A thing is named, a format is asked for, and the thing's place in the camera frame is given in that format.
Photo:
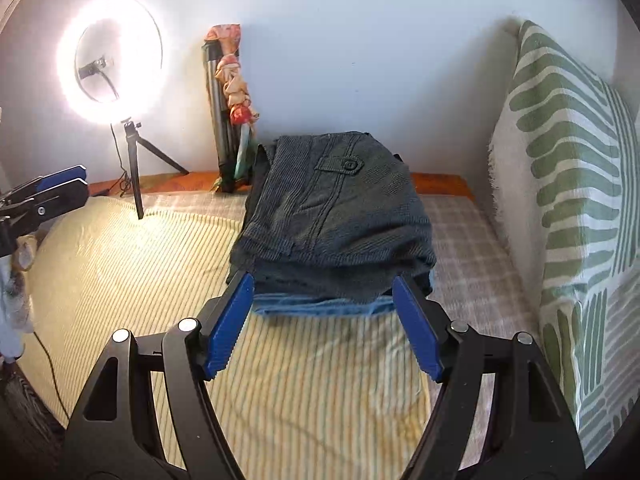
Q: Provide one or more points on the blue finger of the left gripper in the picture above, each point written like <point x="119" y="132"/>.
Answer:
<point x="54" y="202"/>
<point x="42" y="183"/>

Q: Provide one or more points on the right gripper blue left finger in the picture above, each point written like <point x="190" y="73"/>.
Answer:
<point x="194" y="352"/>

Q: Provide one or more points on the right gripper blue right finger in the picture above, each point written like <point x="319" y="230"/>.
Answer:
<point x="451" y="353"/>

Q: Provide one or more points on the grey houndstooth pants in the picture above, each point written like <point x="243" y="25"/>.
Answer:
<point x="354" y="251"/>

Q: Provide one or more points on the left gloved hand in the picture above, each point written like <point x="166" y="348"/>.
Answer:
<point x="17" y="313"/>

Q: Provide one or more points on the plaid beige blanket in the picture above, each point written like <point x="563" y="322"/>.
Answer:
<point x="475" y="264"/>

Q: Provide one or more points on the blue folded jeans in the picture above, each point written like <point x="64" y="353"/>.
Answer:
<point x="277" y="295"/>

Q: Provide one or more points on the black light tripod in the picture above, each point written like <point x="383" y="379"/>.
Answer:
<point x="134" y="140"/>

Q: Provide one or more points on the striped yellow bed sheet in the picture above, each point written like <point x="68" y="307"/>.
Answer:
<point x="90" y="277"/>

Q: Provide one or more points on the striped rolled mat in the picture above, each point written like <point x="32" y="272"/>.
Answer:
<point x="230" y="106"/>

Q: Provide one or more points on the green patterned pillow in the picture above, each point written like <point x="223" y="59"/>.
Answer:
<point x="564" y="169"/>

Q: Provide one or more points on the white ring light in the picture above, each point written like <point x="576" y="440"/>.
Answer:
<point x="113" y="59"/>

